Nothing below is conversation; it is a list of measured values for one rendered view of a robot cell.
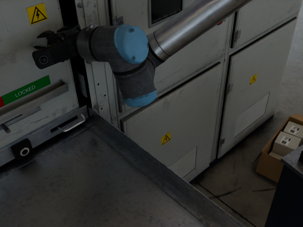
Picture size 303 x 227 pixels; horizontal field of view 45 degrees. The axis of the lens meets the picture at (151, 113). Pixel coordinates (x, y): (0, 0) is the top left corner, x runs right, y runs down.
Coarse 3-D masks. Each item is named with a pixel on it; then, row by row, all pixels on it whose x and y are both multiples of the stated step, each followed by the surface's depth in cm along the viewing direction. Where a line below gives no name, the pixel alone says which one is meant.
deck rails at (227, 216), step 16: (96, 112) 131; (96, 128) 134; (112, 128) 126; (112, 144) 127; (128, 144) 123; (128, 160) 121; (144, 160) 119; (160, 176) 116; (176, 176) 108; (176, 192) 111; (192, 192) 106; (192, 208) 106; (208, 208) 103; (208, 224) 102; (224, 224) 101; (240, 224) 95
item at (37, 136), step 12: (84, 108) 132; (60, 120) 127; (72, 120) 131; (36, 132) 122; (48, 132) 126; (60, 132) 130; (12, 144) 117; (36, 144) 124; (0, 156) 116; (12, 156) 120
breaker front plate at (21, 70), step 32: (0, 0) 95; (32, 0) 101; (0, 32) 99; (32, 32) 105; (0, 64) 103; (32, 64) 110; (64, 64) 119; (0, 96) 108; (32, 96) 116; (64, 96) 125; (0, 128) 113; (32, 128) 122
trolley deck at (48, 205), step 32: (64, 160) 122; (96, 160) 122; (0, 192) 112; (32, 192) 112; (64, 192) 112; (96, 192) 112; (128, 192) 111; (160, 192) 111; (0, 224) 104; (32, 224) 103; (64, 224) 103; (96, 224) 103; (128, 224) 103; (160, 224) 103; (192, 224) 102
